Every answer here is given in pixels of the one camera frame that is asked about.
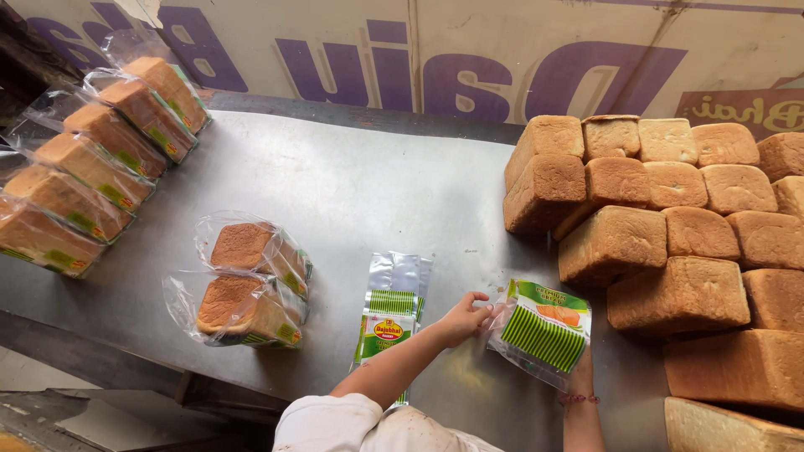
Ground person's right hand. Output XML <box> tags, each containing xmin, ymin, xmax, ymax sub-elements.
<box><xmin>567</xmin><ymin>344</ymin><xmax>595</xmax><ymax>398</ymax></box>

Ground person's left hand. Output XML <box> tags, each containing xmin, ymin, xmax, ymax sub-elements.
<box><xmin>436</xmin><ymin>291</ymin><xmax>496</xmax><ymax>350</ymax></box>

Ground green striped bread bag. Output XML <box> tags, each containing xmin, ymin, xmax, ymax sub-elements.
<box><xmin>487</xmin><ymin>278</ymin><xmax>593</xmax><ymax>393</ymax></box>

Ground stack of empty bread bags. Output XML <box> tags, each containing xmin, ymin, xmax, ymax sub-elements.
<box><xmin>352</xmin><ymin>251</ymin><xmax>434</xmax><ymax>408</ymax></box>

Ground person's white shirt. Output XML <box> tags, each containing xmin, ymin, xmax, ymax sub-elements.
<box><xmin>273</xmin><ymin>393</ymin><xmax>505</xmax><ymax>452</ymax></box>

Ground heap of unwrapped bread loaves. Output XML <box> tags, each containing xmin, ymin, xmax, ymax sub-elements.
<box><xmin>502</xmin><ymin>113</ymin><xmax>804</xmax><ymax>452</ymax></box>

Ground bagged bread loaf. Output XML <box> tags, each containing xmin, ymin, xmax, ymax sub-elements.
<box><xmin>162</xmin><ymin>270</ymin><xmax>310</xmax><ymax>350</ymax></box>
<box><xmin>194</xmin><ymin>210</ymin><xmax>314</xmax><ymax>301</ymax></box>

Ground purple printed banner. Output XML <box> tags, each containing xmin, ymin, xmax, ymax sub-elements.
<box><xmin>6</xmin><ymin>0</ymin><xmax>804</xmax><ymax>140</ymax></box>

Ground grey lower shelf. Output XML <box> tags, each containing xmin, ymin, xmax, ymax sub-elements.
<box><xmin>0</xmin><ymin>387</ymin><xmax>277</xmax><ymax>452</ymax></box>

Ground row of bagged loaves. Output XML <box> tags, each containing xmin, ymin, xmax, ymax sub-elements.
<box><xmin>0</xmin><ymin>29</ymin><xmax>212</xmax><ymax>280</ymax></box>

